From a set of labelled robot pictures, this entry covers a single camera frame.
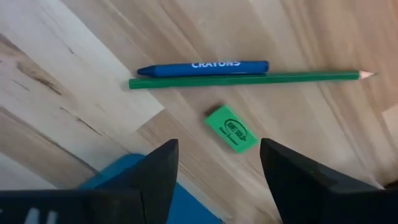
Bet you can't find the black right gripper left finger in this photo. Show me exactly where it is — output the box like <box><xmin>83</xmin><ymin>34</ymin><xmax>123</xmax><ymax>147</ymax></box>
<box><xmin>0</xmin><ymin>139</ymin><xmax>180</xmax><ymax>224</ymax></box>

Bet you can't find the green pencil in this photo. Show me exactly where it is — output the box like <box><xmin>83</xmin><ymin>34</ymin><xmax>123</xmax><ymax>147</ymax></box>
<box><xmin>129</xmin><ymin>70</ymin><xmax>377</xmax><ymax>90</ymax></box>

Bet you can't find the blue crayon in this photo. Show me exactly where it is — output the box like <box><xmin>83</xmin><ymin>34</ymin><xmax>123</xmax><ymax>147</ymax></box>
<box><xmin>136</xmin><ymin>60</ymin><xmax>270</xmax><ymax>78</ymax></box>

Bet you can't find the blue plastic bin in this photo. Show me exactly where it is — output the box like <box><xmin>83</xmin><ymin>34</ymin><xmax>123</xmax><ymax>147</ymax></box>
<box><xmin>79</xmin><ymin>153</ymin><xmax>223</xmax><ymax>224</ymax></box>

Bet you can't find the green eraser with print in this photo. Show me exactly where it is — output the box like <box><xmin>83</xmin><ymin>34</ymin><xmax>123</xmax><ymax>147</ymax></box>
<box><xmin>204</xmin><ymin>105</ymin><xmax>259</xmax><ymax>154</ymax></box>

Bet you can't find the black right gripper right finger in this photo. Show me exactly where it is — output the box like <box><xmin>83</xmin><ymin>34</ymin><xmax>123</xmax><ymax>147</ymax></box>
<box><xmin>260</xmin><ymin>138</ymin><xmax>398</xmax><ymax>224</ymax></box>

